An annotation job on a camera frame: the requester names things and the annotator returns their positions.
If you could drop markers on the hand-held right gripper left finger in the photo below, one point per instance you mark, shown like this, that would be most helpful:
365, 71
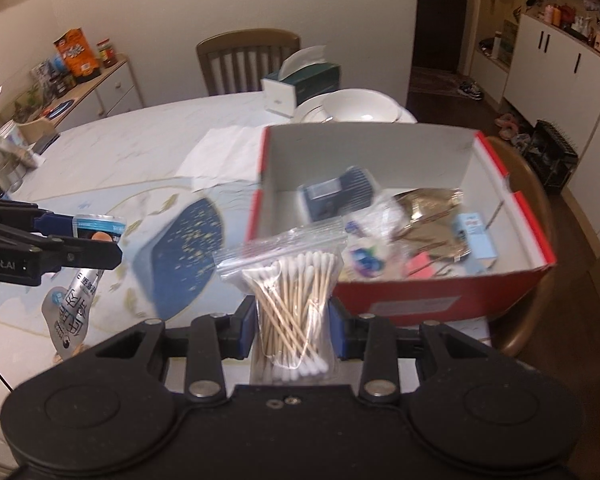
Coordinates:
245, 327

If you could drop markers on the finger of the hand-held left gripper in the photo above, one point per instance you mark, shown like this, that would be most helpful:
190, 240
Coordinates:
57, 224
90, 256

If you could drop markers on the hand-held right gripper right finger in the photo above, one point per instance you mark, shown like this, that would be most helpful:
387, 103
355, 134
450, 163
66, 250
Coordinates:
339, 330

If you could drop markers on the bag of cotton swabs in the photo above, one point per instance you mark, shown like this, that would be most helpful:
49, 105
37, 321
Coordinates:
290, 300

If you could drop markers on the silver printed sachet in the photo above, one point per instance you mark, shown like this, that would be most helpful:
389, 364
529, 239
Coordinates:
75, 310

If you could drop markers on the small pink packet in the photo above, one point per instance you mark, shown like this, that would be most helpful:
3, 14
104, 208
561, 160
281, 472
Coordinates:
420, 264

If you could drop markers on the red cardboard box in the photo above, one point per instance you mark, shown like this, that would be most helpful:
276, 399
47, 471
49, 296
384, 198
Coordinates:
430, 155

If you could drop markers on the clear bag with colourful items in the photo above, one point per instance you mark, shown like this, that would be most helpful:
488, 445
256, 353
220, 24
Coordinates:
367, 255

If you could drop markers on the white green printed tube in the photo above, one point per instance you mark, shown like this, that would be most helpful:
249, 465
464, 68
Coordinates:
10, 145

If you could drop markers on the blue oval dish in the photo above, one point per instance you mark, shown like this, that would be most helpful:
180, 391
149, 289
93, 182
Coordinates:
61, 108

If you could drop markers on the glass fishbowl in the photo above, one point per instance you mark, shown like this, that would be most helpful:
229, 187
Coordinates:
20, 97

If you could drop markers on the dark blue packet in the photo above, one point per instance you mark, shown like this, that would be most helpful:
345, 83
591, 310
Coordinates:
325, 197

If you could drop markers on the bronze foil packet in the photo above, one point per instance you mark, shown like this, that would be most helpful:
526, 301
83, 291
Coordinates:
430, 230

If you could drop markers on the white wooden sideboard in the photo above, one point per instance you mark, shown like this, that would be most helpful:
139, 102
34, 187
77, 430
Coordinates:
110, 92

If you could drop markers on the light blue small carton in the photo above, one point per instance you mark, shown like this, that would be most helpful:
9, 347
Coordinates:
472, 235

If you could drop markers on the white paper sheet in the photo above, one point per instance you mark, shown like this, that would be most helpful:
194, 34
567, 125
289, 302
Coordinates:
220, 155

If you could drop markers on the orange snack bag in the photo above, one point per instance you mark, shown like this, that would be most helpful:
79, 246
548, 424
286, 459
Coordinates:
77, 52

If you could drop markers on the red sauce jar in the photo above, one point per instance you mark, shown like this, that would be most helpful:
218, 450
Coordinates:
107, 54

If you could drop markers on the white bowl on plates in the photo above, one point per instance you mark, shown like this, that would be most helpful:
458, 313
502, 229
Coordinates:
305, 110

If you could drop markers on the white ceramic bowl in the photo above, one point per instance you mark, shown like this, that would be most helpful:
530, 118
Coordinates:
360, 105

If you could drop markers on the slatted wooden chair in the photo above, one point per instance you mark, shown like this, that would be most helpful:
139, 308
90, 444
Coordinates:
245, 60

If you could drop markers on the green white tissue box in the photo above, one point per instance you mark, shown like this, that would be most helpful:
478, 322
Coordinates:
310, 82

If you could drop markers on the pink slippers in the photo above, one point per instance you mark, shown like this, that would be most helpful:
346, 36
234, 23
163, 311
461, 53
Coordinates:
507, 127

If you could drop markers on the dark sneakers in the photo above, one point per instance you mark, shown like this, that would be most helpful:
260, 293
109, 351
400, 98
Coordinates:
470, 90

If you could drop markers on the dark wooden door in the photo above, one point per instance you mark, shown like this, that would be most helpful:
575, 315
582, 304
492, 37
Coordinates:
437, 25

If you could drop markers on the white lower cabinet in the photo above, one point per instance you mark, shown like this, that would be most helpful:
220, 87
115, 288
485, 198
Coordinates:
545, 80

